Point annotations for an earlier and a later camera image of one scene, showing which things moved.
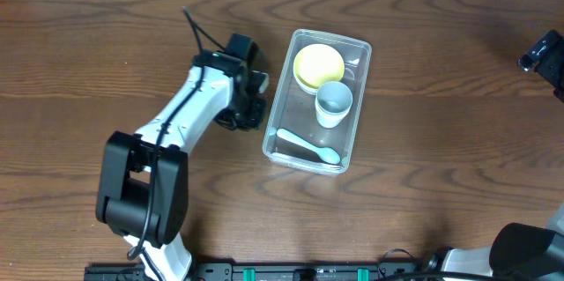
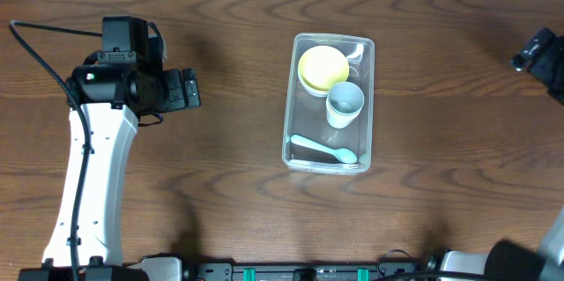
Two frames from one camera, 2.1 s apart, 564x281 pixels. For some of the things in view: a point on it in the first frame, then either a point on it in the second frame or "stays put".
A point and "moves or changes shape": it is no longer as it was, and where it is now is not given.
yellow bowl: x=315 y=64 stays put
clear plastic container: x=315 y=105 moves or changes shape
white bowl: x=306 y=86 moves or changes shape
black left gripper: x=254 y=122 -> x=181 y=99
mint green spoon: x=329 y=155 -> x=341 y=154
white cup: x=330 y=112 -> x=340 y=120
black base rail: x=230 y=271 stays put
